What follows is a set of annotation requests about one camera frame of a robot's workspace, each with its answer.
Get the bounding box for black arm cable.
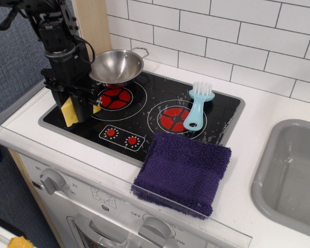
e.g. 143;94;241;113
0;6;97;65

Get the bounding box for grey right oven knob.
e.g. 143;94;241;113
138;217;172;247

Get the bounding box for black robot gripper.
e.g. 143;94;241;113
41;42;100;122

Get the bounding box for yellow black object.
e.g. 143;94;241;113
0;237;35;248

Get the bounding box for grey left oven knob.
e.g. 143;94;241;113
40;168;66;195

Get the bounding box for yellow toy cheese wedge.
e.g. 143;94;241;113
60;97;102;128

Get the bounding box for wooden side post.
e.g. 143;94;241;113
72;0;112;55

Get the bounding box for stainless steel pot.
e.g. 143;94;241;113
89;47;149;88

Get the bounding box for light blue dish brush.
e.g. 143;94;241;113
183;82;215;131

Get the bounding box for grey toy sink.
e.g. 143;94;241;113
251;119;310;236

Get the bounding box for white toy oven front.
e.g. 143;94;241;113
20;156;252;247

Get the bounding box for purple folded towel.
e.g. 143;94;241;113
131;133;231;219

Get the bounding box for grey oven knob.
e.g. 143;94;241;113
40;168;66;195
138;217;172;247

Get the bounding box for black toy stovetop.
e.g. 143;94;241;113
39;72;245;166

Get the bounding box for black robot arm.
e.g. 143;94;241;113
0;1;101;127

